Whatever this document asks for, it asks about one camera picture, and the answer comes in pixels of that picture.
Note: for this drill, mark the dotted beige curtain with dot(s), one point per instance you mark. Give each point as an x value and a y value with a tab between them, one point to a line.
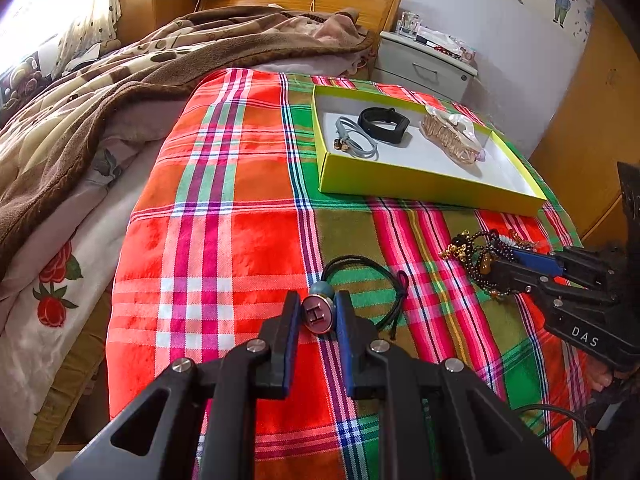
92	5

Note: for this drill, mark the yellow-green cardboard box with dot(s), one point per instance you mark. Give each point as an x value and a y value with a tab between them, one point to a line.
400	187

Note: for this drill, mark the red green plaid cloth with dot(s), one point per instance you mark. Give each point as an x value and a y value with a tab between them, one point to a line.
225	260

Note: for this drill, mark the grey nightstand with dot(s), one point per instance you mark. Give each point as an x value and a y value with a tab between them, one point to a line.
425	71

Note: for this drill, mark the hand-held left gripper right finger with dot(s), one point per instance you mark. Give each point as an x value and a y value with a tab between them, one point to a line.
347	345

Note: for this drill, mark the white floral bedsheet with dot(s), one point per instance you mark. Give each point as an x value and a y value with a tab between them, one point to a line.
50	260

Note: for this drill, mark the pearly translucent hair claw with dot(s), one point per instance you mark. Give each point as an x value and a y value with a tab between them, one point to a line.
445	135

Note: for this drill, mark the black wristband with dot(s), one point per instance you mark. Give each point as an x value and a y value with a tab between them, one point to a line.
396	133

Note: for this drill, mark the teddy bear picture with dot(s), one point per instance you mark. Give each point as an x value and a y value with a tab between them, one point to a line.
20	80

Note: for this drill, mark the clear glass cup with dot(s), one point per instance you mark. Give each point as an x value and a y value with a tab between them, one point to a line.
409	25

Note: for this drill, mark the wooden headboard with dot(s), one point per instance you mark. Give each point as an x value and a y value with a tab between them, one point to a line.
350	0

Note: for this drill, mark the window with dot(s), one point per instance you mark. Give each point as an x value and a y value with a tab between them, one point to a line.
30	5

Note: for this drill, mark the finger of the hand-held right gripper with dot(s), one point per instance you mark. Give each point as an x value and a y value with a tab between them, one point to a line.
515	277
540	261

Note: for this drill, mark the brown patterned blanket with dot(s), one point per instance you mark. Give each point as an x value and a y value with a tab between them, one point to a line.
100	110

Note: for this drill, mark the person's right hand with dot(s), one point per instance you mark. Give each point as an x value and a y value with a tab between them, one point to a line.
602	379

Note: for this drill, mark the clear plastic bag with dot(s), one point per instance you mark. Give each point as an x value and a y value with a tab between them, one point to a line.
450	45

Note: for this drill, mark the wide wooden wardrobe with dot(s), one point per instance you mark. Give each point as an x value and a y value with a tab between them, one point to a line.
590	110

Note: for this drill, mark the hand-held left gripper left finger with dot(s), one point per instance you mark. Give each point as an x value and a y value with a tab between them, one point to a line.
290	345

